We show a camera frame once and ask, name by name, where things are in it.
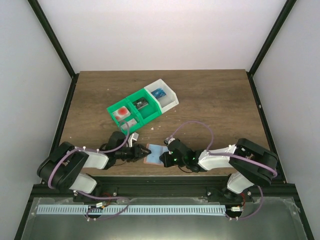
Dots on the white red credit card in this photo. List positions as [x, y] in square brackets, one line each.
[128, 124]

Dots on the black frame post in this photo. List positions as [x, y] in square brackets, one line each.
[280, 20]
[39, 13]

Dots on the green front plastic bin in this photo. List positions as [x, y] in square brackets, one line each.
[134, 114]

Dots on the black right frame post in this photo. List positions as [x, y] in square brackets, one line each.
[280, 20]

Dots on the red white card stack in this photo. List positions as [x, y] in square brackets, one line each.
[121, 113]

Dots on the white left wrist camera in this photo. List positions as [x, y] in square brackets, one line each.
[132, 139]

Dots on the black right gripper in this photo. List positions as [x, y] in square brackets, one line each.
[166, 162]

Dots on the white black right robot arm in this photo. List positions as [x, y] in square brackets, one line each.
[254, 165]

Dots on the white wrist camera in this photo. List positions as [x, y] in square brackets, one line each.
[168, 140]
[132, 139]

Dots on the light blue slotted cable duct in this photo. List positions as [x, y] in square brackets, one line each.
[65, 209]

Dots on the green plastic bin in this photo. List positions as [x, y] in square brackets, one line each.
[149, 112]
[134, 114]

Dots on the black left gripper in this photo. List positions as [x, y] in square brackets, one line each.
[137, 156]

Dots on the blue card stack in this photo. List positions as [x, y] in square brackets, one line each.
[158, 93]

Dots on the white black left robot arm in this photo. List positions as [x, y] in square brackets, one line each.
[62, 169]

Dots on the green middle plastic bin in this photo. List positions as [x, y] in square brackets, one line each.
[149, 112]

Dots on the black VIP card stack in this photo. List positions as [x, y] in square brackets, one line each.
[140, 103]

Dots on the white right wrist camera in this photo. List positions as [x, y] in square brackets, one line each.
[168, 140]

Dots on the black left frame post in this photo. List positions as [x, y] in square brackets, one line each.
[39, 13]

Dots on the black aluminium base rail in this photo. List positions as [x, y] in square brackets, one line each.
[212, 188]

